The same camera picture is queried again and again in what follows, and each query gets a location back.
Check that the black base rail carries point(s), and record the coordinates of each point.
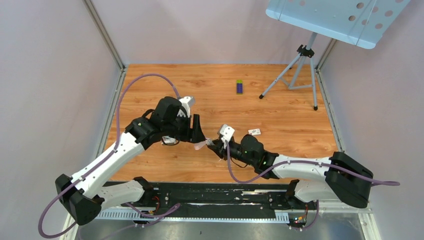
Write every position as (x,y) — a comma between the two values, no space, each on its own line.
(216,202)

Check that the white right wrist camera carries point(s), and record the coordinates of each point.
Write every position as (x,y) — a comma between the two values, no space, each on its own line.
(226,133)

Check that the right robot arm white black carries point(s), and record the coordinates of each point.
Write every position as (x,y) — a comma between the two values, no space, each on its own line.
(338,177)

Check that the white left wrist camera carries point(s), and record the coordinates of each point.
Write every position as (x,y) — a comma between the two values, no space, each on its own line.
(186,102)

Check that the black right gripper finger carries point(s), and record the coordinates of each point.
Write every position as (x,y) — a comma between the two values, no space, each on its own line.
(218,149)
(216,143)

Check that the purple green small block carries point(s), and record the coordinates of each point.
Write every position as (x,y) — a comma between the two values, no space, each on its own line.
(239,87)

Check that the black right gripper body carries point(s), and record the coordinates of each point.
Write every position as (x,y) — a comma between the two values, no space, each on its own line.
(235,151)

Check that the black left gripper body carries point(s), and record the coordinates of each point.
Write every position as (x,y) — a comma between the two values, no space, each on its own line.
(182,130)

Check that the grey tripod stand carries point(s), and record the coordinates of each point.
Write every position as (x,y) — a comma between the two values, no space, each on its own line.
(303,52)

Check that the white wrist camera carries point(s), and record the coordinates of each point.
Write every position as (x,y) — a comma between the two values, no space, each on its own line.
(226,133)
(186,102)

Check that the white staple box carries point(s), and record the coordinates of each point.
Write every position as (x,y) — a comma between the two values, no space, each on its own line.
(254,132)

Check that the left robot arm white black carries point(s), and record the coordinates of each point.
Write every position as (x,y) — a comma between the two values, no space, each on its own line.
(86,196)

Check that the light blue perforated tray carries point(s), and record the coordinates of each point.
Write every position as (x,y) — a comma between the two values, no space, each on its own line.
(360,23)

